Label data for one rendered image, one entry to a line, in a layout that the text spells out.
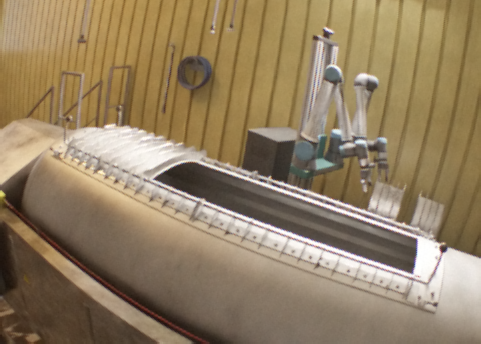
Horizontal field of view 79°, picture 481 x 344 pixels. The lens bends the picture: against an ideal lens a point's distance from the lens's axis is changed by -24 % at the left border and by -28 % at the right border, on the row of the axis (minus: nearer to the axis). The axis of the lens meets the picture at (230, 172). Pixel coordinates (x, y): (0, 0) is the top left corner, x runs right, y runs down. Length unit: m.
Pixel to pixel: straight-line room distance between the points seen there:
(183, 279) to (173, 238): 0.20
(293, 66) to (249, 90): 0.59
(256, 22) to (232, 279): 3.10
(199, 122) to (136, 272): 2.97
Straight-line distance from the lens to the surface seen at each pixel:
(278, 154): 3.12
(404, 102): 3.71
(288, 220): 2.47
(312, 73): 2.97
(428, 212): 3.85
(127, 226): 1.85
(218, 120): 4.36
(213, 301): 1.60
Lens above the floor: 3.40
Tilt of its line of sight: 20 degrees down
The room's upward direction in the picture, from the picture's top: 9 degrees clockwise
